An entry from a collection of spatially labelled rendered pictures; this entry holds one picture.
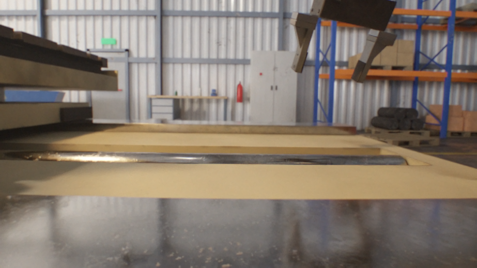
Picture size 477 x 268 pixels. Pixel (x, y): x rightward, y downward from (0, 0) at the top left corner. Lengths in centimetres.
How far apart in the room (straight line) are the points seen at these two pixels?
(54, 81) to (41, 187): 57
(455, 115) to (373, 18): 747
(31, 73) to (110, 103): 679
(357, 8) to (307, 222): 38
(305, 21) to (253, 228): 37
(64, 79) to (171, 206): 80
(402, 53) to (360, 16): 642
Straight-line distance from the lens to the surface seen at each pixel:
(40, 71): 88
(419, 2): 858
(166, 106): 620
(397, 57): 682
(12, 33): 88
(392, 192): 36
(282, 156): 50
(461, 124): 802
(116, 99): 754
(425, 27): 851
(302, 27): 46
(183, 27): 728
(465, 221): 24
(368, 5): 49
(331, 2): 46
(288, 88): 638
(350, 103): 762
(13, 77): 81
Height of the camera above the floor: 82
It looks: 5 degrees down
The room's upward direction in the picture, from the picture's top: 1 degrees clockwise
